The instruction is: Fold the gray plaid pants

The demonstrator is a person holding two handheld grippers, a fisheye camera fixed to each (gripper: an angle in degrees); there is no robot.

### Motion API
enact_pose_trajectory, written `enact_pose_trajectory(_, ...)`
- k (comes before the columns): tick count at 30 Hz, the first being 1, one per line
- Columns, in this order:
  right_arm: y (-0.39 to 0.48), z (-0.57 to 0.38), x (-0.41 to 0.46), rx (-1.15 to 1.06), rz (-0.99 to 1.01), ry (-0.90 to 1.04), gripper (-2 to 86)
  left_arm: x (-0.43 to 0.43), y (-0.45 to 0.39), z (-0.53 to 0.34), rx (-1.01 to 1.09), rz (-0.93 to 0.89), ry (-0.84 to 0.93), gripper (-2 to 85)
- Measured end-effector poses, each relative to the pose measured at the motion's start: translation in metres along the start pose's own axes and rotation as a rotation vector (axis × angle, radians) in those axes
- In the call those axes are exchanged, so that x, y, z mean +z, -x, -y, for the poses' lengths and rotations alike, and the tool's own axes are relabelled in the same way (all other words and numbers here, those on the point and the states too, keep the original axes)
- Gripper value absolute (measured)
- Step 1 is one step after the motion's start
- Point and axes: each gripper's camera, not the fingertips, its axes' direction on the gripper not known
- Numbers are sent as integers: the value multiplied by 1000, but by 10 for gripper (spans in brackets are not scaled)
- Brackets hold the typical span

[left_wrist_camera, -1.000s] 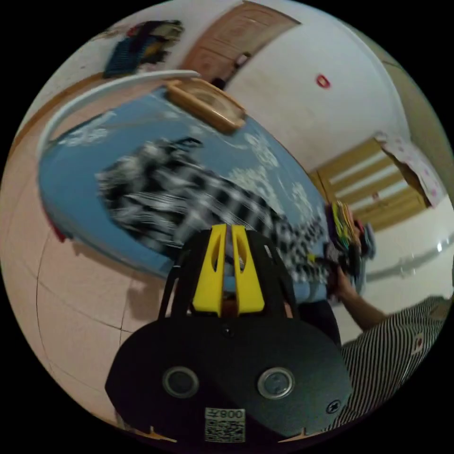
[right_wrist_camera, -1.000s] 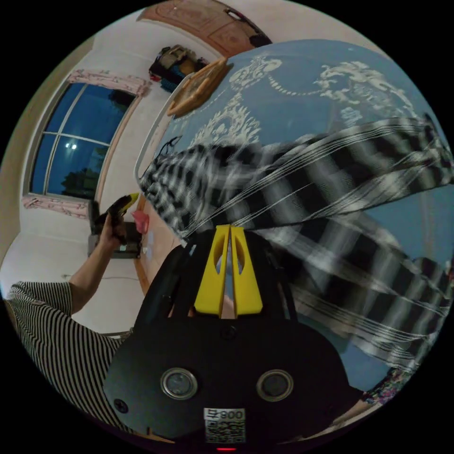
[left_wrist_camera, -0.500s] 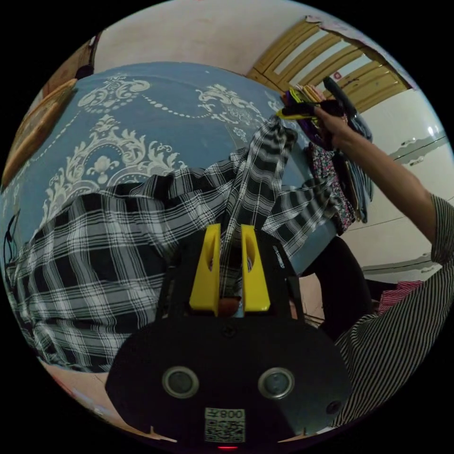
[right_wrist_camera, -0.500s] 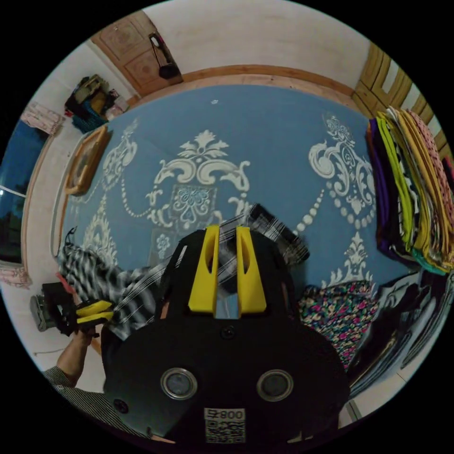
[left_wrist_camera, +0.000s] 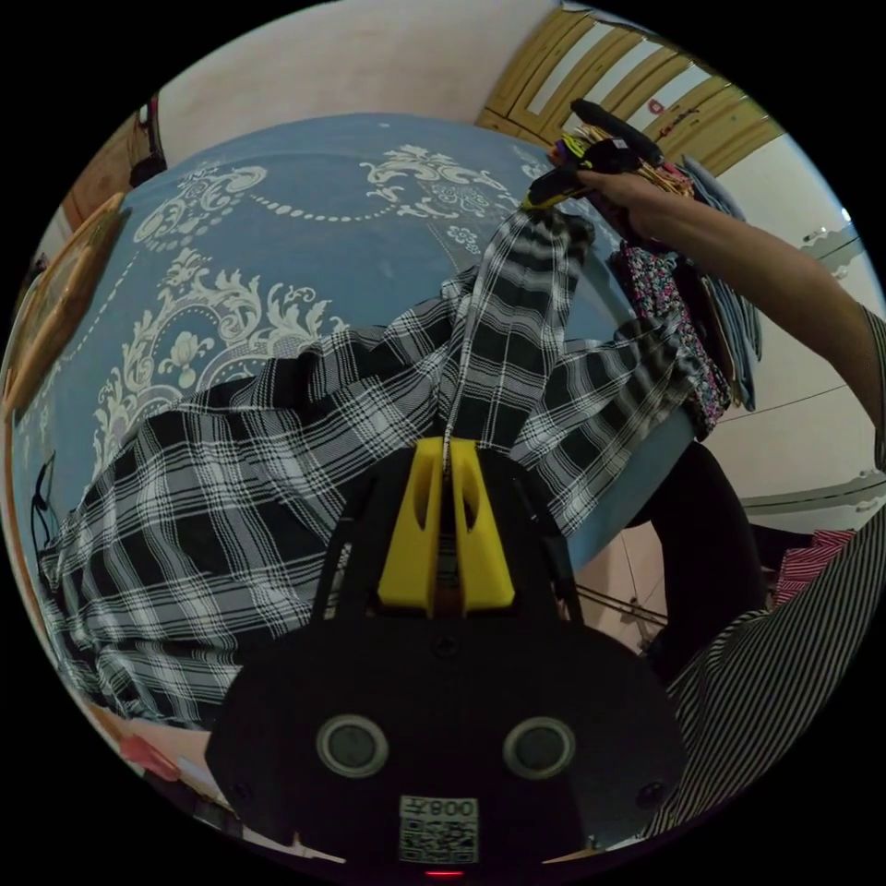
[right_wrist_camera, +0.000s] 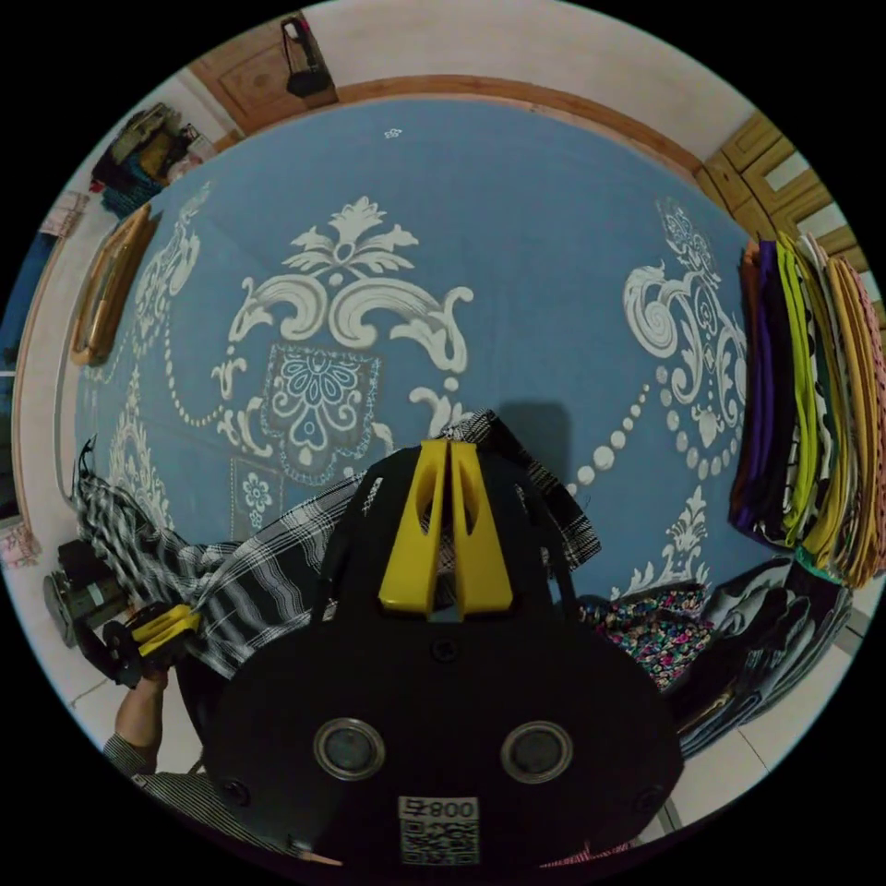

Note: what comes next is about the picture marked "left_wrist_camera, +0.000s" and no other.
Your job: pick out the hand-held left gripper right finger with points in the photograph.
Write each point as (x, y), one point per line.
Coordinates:
(488, 561)

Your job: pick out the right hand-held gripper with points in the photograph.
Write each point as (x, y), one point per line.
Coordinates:
(609, 160)

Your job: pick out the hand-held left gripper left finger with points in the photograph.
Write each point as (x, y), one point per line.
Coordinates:
(405, 554)

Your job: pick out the gray plaid pants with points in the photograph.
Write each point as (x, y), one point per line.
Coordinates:
(228, 498)

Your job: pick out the person's right forearm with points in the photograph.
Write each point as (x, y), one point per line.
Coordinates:
(761, 277)

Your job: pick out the person's right hand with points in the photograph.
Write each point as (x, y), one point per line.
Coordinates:
(623, 201)

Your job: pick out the yellow wooden cupboard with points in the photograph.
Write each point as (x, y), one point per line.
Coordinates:
(609, 69)

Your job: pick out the pile of clothes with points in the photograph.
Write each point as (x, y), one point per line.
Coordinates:
(682, 311)

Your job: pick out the bed with blue printed sheet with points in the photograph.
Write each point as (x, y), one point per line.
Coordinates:
(325, 277)

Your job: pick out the person's body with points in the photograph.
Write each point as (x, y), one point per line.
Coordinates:
(782, 692)

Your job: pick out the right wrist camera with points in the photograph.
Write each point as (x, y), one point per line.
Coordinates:
(612, 123)

